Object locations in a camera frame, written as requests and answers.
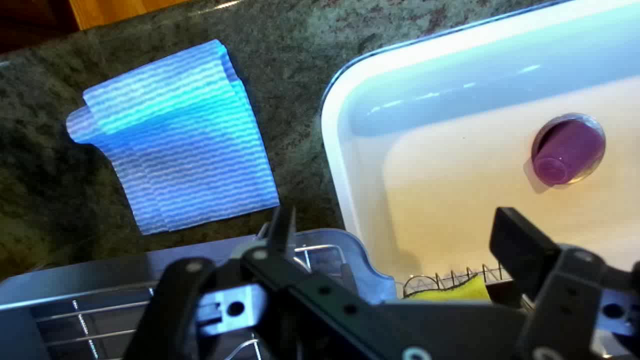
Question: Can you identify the purple sink drain stopper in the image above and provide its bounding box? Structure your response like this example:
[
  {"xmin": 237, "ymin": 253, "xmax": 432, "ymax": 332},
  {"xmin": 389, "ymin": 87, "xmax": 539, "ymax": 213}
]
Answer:
[{"xmin": 529, "ymin": 111, "xmax": 607, "ymax": 189}]

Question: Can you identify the white sink basin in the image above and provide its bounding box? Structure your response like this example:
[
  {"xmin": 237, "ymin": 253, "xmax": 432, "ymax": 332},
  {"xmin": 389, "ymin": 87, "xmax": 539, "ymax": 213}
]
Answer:
[{"xmin": 320, "ymin": 0, "xmax": 640, "ymax": 285}]

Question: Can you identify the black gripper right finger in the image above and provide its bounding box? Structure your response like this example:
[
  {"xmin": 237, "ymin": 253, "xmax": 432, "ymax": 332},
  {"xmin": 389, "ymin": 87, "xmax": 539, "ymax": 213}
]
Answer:
[{"xmin": 487, "ymin": 206, "xmax": 640, "ymax": 360}]

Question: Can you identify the blue striped dish cloth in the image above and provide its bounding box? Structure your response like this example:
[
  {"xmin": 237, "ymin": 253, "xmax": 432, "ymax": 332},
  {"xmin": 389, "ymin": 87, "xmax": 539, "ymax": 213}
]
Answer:
[{"xmin": 64, "ymin": 38, "xmax": 281, "ymax": 236}]

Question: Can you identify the wire sponge caddy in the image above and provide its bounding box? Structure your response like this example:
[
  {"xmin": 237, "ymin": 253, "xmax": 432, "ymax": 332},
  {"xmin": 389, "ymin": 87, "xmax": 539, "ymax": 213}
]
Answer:
[{"xmin": 397, "ymin": 261, "xmax": 507, "ymax": 301}]

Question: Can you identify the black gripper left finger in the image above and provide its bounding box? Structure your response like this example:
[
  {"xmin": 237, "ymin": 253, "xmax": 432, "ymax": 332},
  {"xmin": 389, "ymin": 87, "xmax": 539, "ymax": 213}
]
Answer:
[{"xmin": 122, "ymin": 204, "xmax": 427, "ymax": 360}]

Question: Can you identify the wooden cabinet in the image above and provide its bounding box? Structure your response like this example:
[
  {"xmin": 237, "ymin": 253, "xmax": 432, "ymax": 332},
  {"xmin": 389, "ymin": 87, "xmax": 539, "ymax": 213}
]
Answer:
[{"xmin": 0, "ymin": 0, "xmax": 242, "ymax": 55}]

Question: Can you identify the metal wire dish rack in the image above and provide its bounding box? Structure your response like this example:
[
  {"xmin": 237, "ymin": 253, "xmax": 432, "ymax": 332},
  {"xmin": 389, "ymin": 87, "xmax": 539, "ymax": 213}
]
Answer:
[{"xmin": 0, "ymin": 226, "xmax": 402, "ymax": 360}]

